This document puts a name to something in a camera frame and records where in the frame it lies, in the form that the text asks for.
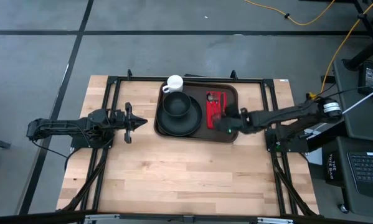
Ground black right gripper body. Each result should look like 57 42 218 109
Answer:
226 107 251 135

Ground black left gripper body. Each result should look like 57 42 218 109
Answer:
111 101 133 144

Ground red cloth napkin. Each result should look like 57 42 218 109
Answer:
205 90 229 130

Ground silver metal knife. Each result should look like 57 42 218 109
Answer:
220 91 228 116

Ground silver metal fork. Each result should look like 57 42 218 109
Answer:
213 91 221 122

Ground silver metal spoon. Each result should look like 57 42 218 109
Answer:
207 92 215 124

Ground black plate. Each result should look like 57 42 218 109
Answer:
156 95 204 138

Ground black bowl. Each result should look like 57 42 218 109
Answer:
162 91 192 118

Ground white ceramic mug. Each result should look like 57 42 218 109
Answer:
161 74 185 95

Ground brown plastic tray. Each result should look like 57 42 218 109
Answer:
153 80 240 144

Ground black crossbar silver brackets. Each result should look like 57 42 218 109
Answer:
0 210 373 224

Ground black tote bag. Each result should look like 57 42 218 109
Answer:
324 150 345 185

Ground dark grey desk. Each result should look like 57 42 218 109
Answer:
334 136 373 218
331 58 373 138

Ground silver metal bar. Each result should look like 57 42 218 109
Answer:
341 91 373 114

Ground black laptop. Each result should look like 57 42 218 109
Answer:
346 151 373 200

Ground black device with screen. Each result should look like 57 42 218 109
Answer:
358 60 373 96

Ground black table frame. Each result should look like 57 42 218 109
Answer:
57 68 319 218

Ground black cable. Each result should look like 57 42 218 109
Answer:
31 140 78 174

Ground yellow cable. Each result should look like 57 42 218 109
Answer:
309 0 373 98
243 0 336 26

